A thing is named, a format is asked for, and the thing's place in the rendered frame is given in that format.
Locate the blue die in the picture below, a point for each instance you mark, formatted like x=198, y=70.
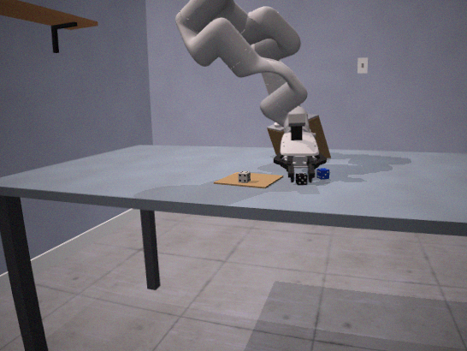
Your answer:
x=322, y=173

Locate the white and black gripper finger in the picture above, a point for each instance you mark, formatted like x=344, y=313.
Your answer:
x=314, y=164
x=286, y=164

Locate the white die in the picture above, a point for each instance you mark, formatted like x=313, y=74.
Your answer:
x=244, y=176

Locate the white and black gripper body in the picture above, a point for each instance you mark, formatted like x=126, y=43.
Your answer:
x=299, y=149

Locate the tan flat mat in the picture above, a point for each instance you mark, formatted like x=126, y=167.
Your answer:
x=257, y=180

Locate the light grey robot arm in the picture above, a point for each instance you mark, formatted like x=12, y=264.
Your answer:
x=271, y=37

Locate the black die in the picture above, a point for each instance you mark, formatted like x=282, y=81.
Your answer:
x=301, y=179

